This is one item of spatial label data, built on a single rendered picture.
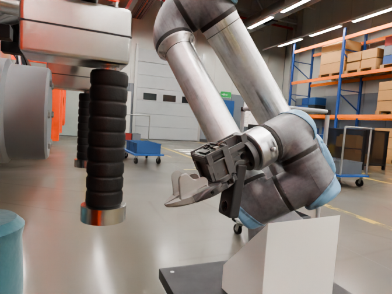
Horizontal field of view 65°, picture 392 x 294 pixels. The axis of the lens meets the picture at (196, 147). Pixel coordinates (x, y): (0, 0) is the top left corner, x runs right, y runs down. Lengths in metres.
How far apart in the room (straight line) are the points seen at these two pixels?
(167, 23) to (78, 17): 0.61
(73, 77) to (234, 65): 0.47
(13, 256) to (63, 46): 0.21
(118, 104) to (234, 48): 0.64
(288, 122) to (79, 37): 0.51
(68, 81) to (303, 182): 0.52
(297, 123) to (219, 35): 0.35
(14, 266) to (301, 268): 0.82
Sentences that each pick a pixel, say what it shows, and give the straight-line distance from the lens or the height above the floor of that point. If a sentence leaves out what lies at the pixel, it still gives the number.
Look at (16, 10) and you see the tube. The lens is 0.53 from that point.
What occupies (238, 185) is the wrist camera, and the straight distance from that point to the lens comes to 0.65.
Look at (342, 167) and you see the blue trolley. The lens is 5.39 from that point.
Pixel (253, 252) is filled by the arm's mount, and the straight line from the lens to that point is 0.96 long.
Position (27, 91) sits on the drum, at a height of 0.88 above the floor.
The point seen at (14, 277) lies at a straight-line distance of 0.38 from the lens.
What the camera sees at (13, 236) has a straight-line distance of 0.37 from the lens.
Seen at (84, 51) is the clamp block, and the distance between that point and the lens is 0.29.
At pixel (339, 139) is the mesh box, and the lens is 8.80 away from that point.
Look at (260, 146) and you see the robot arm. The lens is 0.64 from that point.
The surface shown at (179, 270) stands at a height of 0.30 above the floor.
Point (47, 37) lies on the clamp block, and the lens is 0.30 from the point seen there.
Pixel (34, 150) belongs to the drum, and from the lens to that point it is 0.45.
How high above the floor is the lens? 0.85
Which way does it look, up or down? 4 degrees down
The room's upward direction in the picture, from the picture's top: 4 degrees clockwise
